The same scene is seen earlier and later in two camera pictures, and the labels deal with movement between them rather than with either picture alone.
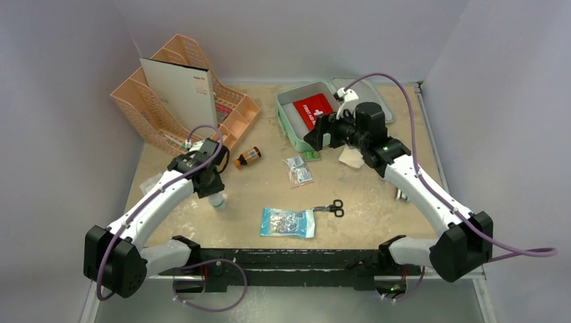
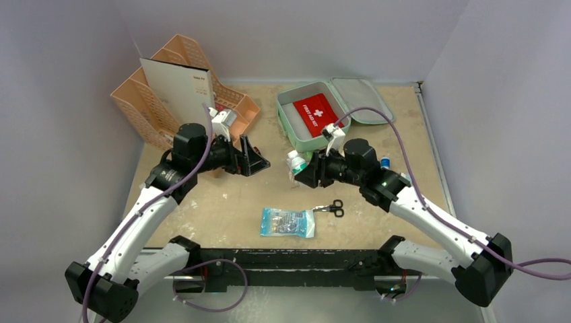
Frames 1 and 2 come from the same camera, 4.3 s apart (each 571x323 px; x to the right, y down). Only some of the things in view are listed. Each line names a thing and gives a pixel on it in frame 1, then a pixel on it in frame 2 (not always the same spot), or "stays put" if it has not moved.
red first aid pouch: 308,108 stays put
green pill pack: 312,155 stays put
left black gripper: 217,186 -> 244,162
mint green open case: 367,90 stays put
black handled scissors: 336,207 stays put
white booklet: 186,92 stays put
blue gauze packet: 279,222 stays put
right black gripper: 324,135 -> 319,168
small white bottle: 218,201 -> 297,165
